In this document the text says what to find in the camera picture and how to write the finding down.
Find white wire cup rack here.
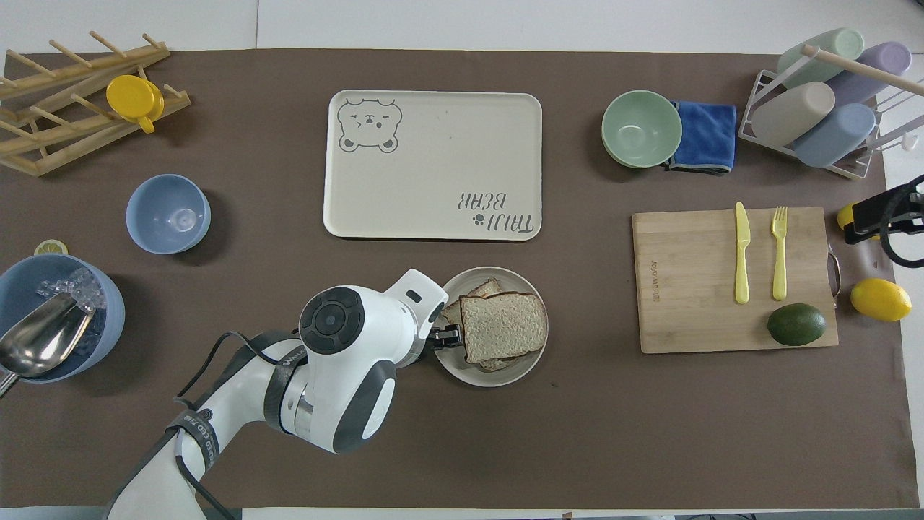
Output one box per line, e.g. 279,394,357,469
738,45,924,181

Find sandwich base with bread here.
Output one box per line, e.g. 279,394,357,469
441,277,522,372

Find green avocado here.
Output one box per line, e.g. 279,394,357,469
767,303,827,347

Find metal scoop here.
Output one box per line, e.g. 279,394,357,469
0,292,95,398

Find yellow plastic fork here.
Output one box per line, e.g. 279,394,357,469
771,207,789,302

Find wooden rod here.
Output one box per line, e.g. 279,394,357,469
801,44,924,96

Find black cable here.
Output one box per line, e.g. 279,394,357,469
173,331,304,520
879,189,924,269

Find yellow plastic knife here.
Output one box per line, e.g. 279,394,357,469
734,201,752,305

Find beige round plate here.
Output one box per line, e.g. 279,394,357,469
432,266,549,388

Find bread slice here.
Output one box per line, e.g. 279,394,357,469
459,291,549,365

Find blue cloth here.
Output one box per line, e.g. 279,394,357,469
666,100,738,176

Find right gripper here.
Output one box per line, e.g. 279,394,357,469
878,175,924,236

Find blue ice bucket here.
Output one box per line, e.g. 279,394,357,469
0,253,126,384

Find yellow cup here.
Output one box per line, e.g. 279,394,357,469
106,74,165,134

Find wooden cutting board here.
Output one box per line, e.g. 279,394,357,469
632,207,842,355

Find blue bowl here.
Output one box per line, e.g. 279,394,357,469
126,174,212,255

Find beige cup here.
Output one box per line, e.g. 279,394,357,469
751,81,837,149

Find cream tray with bear print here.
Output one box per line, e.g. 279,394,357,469
323,90,543,241

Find wooden dish rack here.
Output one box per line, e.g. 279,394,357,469
0,30,193,178

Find blue cup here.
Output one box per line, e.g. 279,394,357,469
792,103,877,168

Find green bowl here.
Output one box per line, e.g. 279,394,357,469
601,90,683,170

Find clear ice cubes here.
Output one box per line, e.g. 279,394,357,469
36,268,106,310

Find green cup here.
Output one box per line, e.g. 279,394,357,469
777,27,865,89

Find purple cup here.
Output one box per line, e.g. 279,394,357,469
825,41,912,107

